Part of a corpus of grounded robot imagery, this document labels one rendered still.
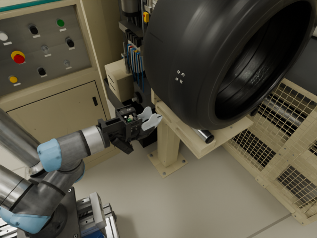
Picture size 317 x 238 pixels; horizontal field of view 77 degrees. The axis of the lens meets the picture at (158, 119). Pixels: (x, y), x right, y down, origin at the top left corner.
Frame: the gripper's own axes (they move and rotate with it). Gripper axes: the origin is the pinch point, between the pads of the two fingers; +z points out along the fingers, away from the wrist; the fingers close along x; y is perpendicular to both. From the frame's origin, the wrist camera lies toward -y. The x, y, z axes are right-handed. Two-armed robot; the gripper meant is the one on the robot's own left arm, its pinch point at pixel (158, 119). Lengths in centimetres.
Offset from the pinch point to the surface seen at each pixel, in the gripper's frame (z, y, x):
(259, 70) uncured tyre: 57, 3, 2
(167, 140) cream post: 34, -62, 28
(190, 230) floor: 27, -105, -20
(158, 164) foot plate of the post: 36, -102, 35
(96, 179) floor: -15, -110, 52
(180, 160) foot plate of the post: 54, -100, 27
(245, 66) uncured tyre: 57, 2, 9
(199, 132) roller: 20.0, -13.9, -3.7
